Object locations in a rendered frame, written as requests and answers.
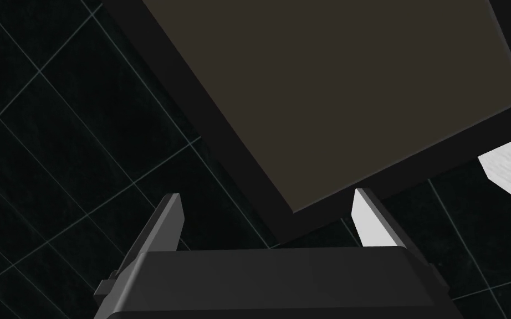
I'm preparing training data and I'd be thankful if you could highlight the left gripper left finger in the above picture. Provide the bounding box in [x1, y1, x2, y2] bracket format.
[116, 193, 185, 277]

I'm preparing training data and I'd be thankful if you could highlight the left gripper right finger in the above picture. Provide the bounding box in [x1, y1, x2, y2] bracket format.
[351, 188, 429, 266]

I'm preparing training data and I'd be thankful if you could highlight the dark brown cabinet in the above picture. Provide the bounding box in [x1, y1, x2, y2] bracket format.
[100, 0, 511, 245]

